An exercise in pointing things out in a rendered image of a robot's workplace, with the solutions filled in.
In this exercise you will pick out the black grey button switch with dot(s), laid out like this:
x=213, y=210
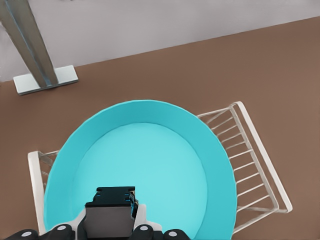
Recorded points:
x=107, y=220

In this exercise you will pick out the cyan round plate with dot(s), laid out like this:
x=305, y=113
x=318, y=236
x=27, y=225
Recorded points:
x=150, y=162

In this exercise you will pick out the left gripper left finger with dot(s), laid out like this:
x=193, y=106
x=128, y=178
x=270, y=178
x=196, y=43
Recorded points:
x=62, y=228

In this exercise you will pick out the silver frame post with foot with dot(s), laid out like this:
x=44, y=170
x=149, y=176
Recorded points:
x=30, y=37

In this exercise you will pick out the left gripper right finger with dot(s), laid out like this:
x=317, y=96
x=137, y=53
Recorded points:
x=147, y=228

